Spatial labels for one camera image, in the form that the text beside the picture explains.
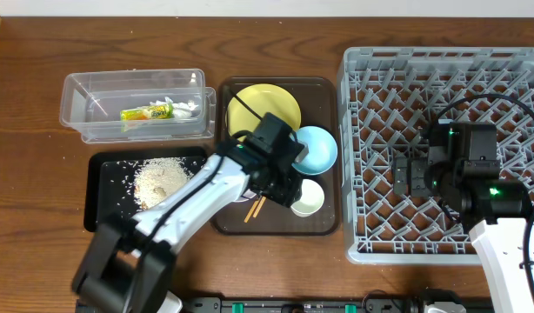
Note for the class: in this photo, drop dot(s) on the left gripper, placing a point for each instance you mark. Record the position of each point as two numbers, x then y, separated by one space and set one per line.
294 192

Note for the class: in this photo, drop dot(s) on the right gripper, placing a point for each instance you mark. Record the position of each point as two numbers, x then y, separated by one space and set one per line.
417 167

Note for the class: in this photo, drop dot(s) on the white pink bowl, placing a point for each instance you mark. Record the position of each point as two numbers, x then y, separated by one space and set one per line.
246 196

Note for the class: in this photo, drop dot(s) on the wooden chopstick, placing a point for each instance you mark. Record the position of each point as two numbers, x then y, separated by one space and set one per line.
258 206
251 211

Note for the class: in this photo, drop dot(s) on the light blue bowl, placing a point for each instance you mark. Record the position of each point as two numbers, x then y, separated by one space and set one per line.
322 150

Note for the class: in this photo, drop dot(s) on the white cup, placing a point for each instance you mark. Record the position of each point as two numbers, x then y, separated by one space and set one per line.
311 199

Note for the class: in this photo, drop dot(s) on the white tissue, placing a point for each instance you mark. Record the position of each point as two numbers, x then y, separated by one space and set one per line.
178 110

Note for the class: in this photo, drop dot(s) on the green orange snack wrapper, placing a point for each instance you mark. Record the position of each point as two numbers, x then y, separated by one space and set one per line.
152 112

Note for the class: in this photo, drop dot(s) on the pile of white rice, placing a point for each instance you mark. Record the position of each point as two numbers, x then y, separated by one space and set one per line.
142 184

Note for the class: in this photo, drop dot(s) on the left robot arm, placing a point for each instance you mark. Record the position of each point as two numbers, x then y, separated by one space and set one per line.
129 263

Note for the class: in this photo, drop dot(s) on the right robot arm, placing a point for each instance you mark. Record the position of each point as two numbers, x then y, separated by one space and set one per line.
497 214

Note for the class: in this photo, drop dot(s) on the grey dishwasher rack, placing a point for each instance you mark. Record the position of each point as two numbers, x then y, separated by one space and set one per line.
385 96

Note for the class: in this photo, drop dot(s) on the clear plastic waste bin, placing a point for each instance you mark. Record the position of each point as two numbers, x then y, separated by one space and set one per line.
91 104

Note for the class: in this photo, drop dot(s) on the yellow plate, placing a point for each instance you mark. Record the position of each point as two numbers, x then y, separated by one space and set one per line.
262 98

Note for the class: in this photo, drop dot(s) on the brown serving tray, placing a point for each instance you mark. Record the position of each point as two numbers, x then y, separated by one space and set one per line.
316 97

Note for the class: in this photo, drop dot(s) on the black plastic tray bin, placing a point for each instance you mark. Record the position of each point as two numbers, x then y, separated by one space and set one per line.
97 208

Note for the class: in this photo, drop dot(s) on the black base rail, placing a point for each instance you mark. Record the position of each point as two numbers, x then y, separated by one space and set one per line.
272 305

